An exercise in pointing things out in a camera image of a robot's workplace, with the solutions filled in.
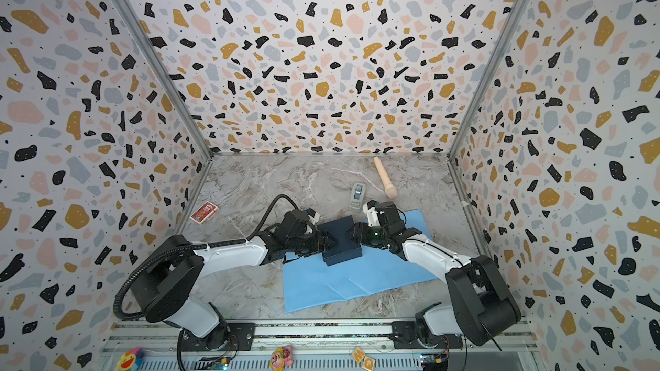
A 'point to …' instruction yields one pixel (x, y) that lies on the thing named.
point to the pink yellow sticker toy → (282, 357)
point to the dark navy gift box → (344, 248)
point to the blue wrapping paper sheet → (310, 283)
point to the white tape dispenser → (357, 195)
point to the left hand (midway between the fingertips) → (335, 242)
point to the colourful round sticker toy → (131, 360)
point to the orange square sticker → (368, 362)
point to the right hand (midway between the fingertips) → (346, 231)
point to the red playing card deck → (204, 213)
